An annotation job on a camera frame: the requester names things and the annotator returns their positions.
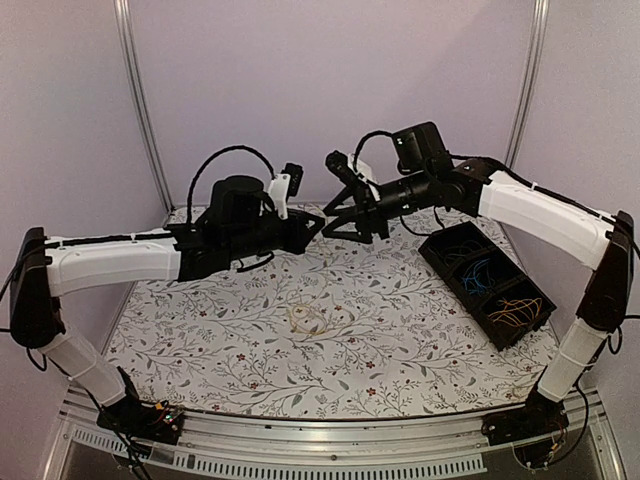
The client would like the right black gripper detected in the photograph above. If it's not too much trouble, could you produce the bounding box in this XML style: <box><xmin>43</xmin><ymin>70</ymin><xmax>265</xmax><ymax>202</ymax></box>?
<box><xmin>321</xmin><ymin>169</ymin><xmax>434</xmax><ymax>244</ymax></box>

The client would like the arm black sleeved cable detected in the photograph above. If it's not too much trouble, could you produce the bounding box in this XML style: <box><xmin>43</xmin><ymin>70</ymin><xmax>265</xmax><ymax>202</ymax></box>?
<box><xmin>185</xmin><ymin>144</ymin><xmax>277</xmax><ymax>224</ymax></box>
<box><xmin>353</xmin><ymin>129</ymin><xmax>396</xmax><ymax>161</ymax></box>

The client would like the aluminium frame post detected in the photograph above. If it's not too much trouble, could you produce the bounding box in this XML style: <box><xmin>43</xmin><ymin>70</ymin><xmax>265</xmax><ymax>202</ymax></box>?
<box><xmin>113</xmin><ymin>0</ymin><xmax>175</xmax><ymax>213</ymax></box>
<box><xmin>505</xmin><ymin>0</ymin><xmax>550</xmax><ymax>168</ymax></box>

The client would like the right arm black sleeved cable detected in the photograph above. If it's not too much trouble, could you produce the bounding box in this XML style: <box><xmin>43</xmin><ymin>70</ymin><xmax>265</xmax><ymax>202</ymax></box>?
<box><xmin>353</xmin><ymin>129</ymin><xmax>396</xmax><ymax>161</ymax></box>

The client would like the black three-compartment tray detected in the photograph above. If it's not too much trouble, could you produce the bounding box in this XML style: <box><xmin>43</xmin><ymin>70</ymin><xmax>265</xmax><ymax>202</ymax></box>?
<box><xmin>419</xmin><ymin>222</ymin><xmax>556</xmax><ymax>351</ymax></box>

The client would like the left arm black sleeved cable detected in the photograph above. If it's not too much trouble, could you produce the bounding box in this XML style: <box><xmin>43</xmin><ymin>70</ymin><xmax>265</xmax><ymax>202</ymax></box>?
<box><xmin>185</xmin><ymin>144</ymin><xmax>277</xmax><ymax>224</ymax></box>

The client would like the yellow cable bundle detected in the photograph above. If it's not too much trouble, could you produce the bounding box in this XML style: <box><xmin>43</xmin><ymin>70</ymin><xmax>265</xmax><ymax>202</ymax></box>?
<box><xmin>287</xmin><ymin>302</ymin><xmax>356</xmax><ymax>336</ymax></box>

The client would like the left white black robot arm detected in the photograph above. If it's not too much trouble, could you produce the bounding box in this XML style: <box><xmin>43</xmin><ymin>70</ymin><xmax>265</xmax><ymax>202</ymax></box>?
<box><xmin>3</xmin><ymin>174</ymin><xmax>325</xmax><ymax>434</ymax></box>

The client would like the thin grey cable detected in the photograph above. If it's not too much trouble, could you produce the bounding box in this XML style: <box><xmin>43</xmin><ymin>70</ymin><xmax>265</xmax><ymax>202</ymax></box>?
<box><xmin>437</xmin><ymin>238</ymin><xmax>489</xmax><ymax>264</ymax></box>

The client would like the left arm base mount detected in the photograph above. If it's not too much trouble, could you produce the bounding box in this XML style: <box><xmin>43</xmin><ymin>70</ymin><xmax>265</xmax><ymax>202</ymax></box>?
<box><xmin>97</xmin><ymin>367</ymin><xmax>184</xmax><ymax>445</ymax></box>

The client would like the aluminium front rail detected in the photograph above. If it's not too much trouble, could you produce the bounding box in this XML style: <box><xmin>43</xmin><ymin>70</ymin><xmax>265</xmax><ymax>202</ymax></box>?
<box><xmin>43</xmin><ymin>388</ymin><xmax>632</xmax><ymax>479</ymax></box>

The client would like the right aluminium frame post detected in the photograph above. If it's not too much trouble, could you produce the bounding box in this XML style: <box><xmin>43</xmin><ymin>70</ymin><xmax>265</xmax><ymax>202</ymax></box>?
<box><xmin>505</xmin><ymin>0</ymin><xmax>550</xmax><ymax>168</ymax></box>

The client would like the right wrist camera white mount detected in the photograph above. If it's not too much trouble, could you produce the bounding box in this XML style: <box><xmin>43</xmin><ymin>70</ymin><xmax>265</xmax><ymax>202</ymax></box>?
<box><xmin>325</xmin><ymin>151</ymin><xmax>380</xmax><ymax>201</ymax></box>

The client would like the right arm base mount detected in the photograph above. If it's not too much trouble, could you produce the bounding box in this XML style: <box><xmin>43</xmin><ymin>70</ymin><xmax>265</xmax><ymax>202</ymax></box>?
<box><xmin>481</xmin><ymin>397</ymin><xmax>569</xmax><ymax>470</ymax></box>

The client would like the floral patterned table mat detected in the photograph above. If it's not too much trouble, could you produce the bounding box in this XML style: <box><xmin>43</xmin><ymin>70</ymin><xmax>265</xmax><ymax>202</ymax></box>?
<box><xmin>106</xmin><ymin>211</ymin><xmax>556</xmax><ymax>419</ymax></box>

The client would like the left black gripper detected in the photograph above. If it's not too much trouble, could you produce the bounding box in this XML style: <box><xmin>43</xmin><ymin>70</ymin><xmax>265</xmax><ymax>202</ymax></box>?
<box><xmin>226</xmin><ymin>209</ymin><xmax>326</xmax><ymax>263</ymax></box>

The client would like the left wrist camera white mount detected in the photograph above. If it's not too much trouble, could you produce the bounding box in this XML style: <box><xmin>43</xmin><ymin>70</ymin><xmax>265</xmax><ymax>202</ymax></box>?
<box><xmin>267</xmin><ymin>163</ymin><xmax>304</xmax><ymax>220</ymax></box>

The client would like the blue cable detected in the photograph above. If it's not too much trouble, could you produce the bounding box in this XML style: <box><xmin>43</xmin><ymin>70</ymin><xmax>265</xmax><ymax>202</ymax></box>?
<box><xmin>462</xmin><ymin>254</ymin><xmax>501</xmax><ymax>299</ymax></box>
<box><xmin>459</xmin><ymin>262</ymin><xmax>486</xmax><ymax>301</ymax></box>

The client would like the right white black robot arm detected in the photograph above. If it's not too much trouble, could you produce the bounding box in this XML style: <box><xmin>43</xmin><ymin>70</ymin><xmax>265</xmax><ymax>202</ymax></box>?
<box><xmin>322</xmin><ymin>122</ymin><xmax>639</xmax><ymax>436</ymax></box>

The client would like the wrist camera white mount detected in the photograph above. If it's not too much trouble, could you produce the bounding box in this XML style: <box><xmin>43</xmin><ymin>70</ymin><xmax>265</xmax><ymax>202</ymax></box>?
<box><xmin>325</xmin><ymin>151</ymin><xmax>380</xmax><ymax>201</ymax></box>
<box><xmin>267</xmin><ymin>163</ymin><xmax>304</xmax><ymax>220</ymax></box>

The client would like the left aluminium frame post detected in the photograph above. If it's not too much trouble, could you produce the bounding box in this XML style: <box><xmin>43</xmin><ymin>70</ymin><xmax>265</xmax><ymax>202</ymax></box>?
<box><xmin>113</xmin><ymin>0</ymin><xmax>175</xmax><ymax>213</ymax></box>

